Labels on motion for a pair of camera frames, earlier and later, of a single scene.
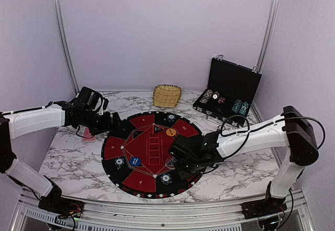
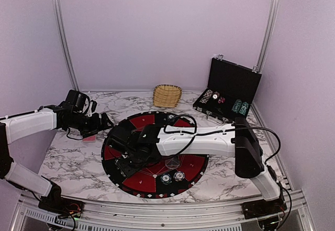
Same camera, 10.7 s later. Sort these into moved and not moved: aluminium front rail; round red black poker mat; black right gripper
Moved: black right gripper
Not moved: round red black poker mat; aluminium front rail
